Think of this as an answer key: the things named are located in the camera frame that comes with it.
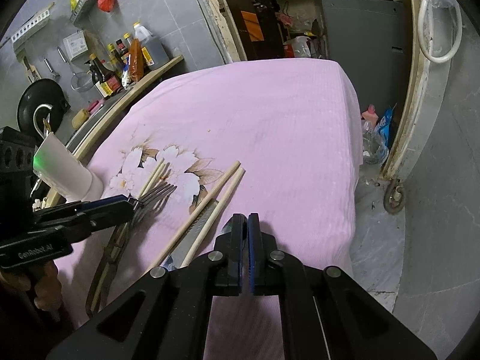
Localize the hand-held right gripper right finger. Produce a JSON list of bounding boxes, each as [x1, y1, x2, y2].
[[248, 213, 439, 360]]

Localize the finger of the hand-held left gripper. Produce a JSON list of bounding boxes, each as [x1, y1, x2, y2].
[[33, 194, 131, 223], [37, 201, 136, 241]]

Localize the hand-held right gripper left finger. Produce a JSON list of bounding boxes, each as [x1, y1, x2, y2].
[[45, 213, 250, 360]]

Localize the steel fork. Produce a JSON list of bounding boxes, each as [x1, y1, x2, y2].
[[85, 183, 178, 317]]

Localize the wooden chopstick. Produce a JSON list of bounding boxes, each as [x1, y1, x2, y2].
[[182, 167, 246, 269], [152, 160, 241, 269], [142, 162, 170, 197], [137, 158, 166, 199]]

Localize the steel table knife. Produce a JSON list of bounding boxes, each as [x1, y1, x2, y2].
[[163, 199, 226, 271]]

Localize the white utensil holder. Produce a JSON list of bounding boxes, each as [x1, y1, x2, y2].
[[34, 133, 104, 200]]

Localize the person's left hand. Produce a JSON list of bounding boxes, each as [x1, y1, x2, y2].
[[0, 260, 63, 311]]

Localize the yellow sponge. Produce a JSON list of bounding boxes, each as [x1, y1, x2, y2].
[[71, 109, 91, 130]]

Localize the red label soy sauce bottle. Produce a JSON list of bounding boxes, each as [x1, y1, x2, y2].
[[98, 59, 122, 95]]

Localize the metal mesh strainer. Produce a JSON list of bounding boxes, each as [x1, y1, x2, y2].
[[57, 47, 92, 92]]

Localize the dark pump sauce bottle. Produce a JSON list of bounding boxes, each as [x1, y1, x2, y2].
[[89, 53, 107, 100]]

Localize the pink floral tablecloth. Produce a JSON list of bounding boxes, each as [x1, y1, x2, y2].
[[49, 58, 364, 360]]

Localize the black wok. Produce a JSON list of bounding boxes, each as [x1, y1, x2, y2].
[[17, 79, 70, 136]]

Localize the wooden counter edge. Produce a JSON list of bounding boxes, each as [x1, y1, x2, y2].
[[47, 55, 184, 207]]

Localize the orange seasoning pouch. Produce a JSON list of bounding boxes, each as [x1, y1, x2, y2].
[[127, 39, 145, 82]]

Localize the yellow cap sauce bottle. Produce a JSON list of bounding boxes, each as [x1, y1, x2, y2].
[[107, 44, 124, 77]]

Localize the hanging metal peeler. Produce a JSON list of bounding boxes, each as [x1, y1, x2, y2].
[[43, 57, 61, 81]]

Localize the hanging wooden tool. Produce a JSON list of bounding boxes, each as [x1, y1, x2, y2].
[[22, 57, 41, 83]]

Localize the small red label bottle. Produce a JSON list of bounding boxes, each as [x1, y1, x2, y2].
[[115, 38, 130, 64]]

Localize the clear plastic bag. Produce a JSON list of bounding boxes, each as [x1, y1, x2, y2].
[[362, 120, 389, 166]]

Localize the large dark oil jug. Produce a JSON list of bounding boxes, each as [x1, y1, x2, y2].
[[133, 22, 170, 71]]

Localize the pink detergent bottle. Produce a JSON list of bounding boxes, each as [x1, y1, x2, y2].
[[361, 104, 377, 130]]

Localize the blue plastic bag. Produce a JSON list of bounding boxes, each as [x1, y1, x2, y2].
[[375, 107, 397, 147]]

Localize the clear plastic cup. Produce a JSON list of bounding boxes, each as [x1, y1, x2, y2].
[[290, 37, 314, 59]]

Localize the grey cabinet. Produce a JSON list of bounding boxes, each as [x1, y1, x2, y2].
[[320, 0, 407, 117]]

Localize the rusty metal ring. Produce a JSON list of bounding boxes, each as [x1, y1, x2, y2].
[[383, 179, 407, 215]]

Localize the white wall calendar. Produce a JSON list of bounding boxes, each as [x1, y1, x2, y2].
[[62, 30, 91, 61]]

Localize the grey wall basket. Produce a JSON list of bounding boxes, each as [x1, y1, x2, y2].
[[69, 0, 99, 27]]

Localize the white perforated wall rail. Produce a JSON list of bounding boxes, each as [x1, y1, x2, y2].
[[0, 3, 55, 46]]

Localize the wooden door frame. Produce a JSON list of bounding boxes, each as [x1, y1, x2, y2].
[[197, 0, 451, 181]]

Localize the white hose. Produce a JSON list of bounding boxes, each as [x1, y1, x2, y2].
[[417, 0, 463, 64]]

